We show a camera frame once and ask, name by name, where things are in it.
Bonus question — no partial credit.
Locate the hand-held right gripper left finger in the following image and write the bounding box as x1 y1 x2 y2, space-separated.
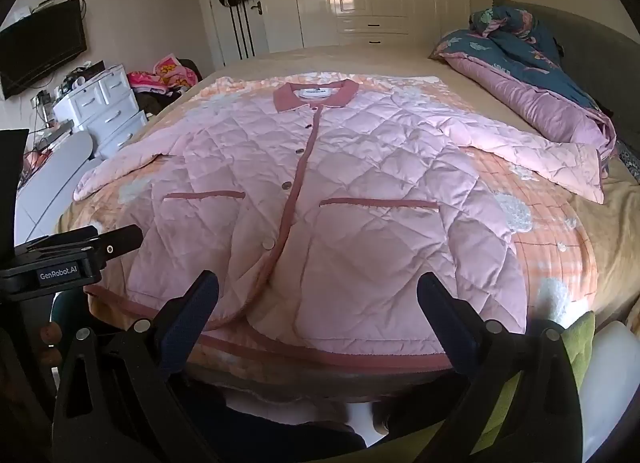
52 270 221 463

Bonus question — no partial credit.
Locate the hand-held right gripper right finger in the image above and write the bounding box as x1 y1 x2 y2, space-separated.
416 272 586 463

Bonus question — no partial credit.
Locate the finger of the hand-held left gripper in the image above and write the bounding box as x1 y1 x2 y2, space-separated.
95 224 144 259

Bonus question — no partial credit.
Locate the pink quilted jacket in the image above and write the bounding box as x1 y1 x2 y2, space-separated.
74 74 606 350

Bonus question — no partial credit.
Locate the dark clothes heap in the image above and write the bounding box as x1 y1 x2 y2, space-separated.
136 90 178 116

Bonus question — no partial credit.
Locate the colourful clothes pile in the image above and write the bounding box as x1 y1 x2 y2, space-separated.
126 54 201 96

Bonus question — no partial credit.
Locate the person's left hand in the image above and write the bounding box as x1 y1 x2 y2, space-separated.
39 323 63 379

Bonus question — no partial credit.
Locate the white rounded desk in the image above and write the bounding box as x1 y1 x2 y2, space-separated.
14 130 103 244

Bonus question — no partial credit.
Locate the white drawer chest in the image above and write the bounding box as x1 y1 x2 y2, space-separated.
52 63 148 160

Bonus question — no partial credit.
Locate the orange checked blanket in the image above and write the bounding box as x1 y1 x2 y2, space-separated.
52 74 598 389

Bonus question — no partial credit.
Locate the white rounded object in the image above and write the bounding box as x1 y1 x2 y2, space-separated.
582 320 640 444

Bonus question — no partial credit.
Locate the black television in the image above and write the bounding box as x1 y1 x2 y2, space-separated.
0 0 88 100

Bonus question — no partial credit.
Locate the blue pink floral quilt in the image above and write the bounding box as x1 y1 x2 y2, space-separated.
429 8 618 179

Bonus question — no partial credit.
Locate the white door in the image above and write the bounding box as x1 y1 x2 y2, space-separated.
192 0 271 69

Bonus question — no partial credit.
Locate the bed with beige sheet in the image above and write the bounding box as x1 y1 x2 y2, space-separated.
52 40 640 394

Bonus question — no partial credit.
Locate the grey headboard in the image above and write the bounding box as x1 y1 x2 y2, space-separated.
492 0 640 144

